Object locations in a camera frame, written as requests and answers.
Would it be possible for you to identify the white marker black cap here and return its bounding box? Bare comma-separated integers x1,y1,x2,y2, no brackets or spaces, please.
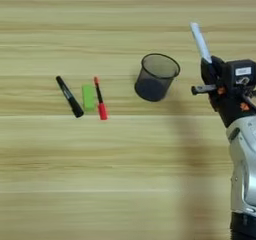
189,21,213,65

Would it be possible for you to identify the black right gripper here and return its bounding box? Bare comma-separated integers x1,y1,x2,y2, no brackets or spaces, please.
190,55,256,129

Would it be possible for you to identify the green eraser block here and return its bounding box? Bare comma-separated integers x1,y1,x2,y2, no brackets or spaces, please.
81,83,97,112

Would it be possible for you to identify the black box white label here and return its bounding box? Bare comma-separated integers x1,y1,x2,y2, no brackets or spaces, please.
222,59,256,87

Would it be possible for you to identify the black marker pen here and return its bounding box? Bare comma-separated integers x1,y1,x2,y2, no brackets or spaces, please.
54,75,85,119

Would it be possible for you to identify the black mesh pen cup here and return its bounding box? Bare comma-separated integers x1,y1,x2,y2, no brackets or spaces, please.
133,52,182,103

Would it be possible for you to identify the red marker pen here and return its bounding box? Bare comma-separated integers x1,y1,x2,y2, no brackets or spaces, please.
93,75,109,121

